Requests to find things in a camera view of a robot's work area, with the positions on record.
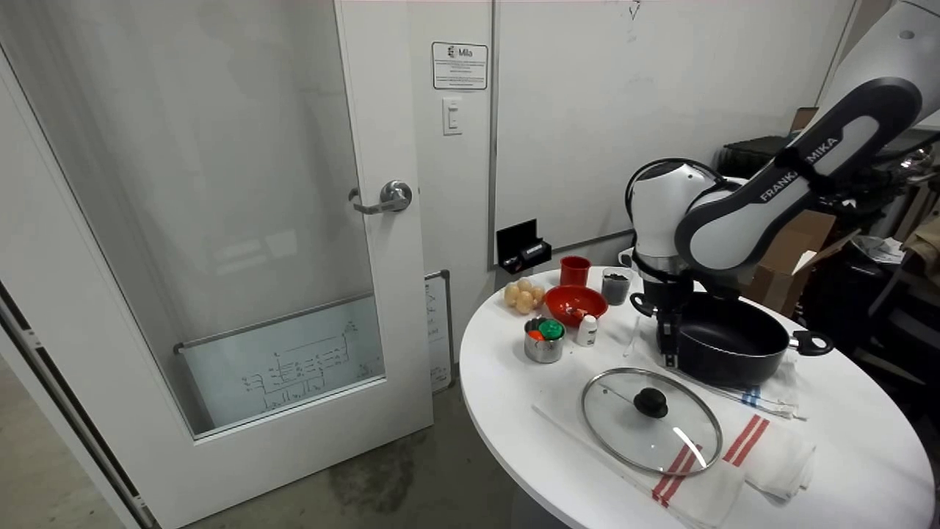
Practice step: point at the clear cup with dark contents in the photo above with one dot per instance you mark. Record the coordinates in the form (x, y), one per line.
(616, 289)

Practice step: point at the white towel with blue stripes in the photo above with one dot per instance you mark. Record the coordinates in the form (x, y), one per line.
(774, 404)

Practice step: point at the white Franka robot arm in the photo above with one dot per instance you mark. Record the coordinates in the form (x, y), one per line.
(743, 195)

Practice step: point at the black laptop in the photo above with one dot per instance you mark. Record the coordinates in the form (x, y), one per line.
(520, 248)

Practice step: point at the black cooking pot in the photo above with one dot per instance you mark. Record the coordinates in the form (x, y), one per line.
(730, 342)

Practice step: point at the pale yellow bread rolls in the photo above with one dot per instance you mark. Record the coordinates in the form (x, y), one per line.
(523, 295)

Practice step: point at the glass lid with black knob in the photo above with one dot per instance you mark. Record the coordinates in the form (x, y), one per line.
(649, 421)

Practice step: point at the brown cardboard box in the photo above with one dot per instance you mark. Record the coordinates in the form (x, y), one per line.
(795, 252)

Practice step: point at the red bowl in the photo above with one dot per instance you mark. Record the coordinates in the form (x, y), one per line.
(574, 304)

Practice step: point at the metal cup with coloured items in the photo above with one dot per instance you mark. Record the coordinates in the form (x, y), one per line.
(545, 339)

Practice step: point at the white wall sign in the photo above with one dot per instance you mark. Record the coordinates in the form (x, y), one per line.
(458, 66)

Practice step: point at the white light switch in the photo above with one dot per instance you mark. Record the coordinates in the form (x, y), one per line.
(450, 116)

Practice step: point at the white door with glass pane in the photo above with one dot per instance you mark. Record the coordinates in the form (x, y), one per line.
(207, 243)

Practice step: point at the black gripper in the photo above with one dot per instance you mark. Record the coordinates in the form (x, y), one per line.
(680, 310)

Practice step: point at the small white shaker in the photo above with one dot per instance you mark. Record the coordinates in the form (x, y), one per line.
(585, 330)

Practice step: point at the white towel with red stripes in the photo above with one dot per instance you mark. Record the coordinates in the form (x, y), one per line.
(749, 440)
(676, 480)

